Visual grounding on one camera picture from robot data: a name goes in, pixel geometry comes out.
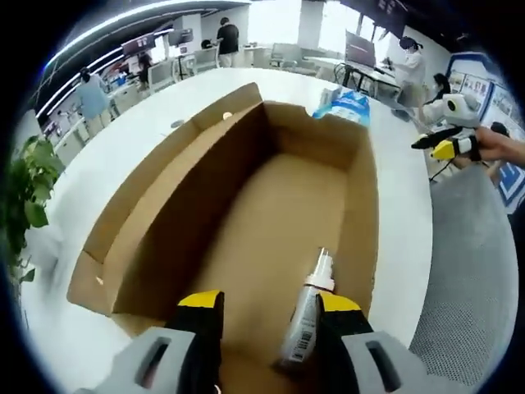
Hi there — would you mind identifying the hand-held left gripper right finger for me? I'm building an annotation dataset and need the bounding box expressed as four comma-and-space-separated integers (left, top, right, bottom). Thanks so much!
315, 293, 449, 394

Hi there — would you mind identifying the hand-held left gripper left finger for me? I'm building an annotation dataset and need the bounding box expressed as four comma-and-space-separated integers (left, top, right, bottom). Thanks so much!
77, 289, 226, 394

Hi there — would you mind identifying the white spray bottle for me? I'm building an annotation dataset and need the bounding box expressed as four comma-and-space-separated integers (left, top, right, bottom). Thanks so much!
272, 245, 337, 371

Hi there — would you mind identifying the blue white wipes pack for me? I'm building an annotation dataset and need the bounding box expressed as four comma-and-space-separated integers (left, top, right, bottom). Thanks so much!
312, 89, 372, 126

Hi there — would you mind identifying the brown cardboard shoe box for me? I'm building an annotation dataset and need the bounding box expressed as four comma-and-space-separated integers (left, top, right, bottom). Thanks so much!
66, 81, 379, 394

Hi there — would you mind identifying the computer monitor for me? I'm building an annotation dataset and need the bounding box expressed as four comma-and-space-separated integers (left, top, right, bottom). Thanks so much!
345, 30, 377, 70

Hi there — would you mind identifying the grey mesh office chair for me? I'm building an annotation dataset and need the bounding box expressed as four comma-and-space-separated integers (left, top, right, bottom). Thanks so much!
409, 167, 518, 389

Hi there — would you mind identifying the green plant in white pot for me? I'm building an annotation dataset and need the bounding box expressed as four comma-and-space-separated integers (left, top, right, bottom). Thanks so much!
7, 137, 67, 288

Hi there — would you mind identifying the white office chair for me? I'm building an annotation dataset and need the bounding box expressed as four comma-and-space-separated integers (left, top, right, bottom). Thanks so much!
148, 64, 178, 94

